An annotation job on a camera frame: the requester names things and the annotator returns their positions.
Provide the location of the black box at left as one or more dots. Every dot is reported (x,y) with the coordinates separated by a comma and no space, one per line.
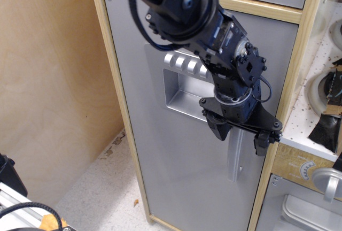
(10,177)

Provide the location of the orange tape piece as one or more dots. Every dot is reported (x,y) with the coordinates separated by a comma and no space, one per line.
(49,222)

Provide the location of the white speckled toy sink counter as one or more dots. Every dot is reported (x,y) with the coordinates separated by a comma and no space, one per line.
(319,55)

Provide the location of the grey toy fridge door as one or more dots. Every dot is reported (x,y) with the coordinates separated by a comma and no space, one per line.
(192,180)

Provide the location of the grey oven door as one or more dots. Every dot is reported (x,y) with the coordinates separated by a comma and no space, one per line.
(290,206)

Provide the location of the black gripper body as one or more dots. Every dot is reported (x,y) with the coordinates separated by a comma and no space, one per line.
(247,114)

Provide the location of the grey oven knob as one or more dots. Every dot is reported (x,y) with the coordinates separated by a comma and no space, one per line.
(328,181)

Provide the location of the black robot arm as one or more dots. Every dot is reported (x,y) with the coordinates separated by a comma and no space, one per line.
(214,35)

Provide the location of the aluminium rail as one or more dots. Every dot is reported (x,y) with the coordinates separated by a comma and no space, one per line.
(22,218)

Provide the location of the wooden toy kitchen cabinet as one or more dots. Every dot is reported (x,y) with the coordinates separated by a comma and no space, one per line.
(281,33)

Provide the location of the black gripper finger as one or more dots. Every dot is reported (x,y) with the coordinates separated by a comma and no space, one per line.
(218,126)
(262,141)

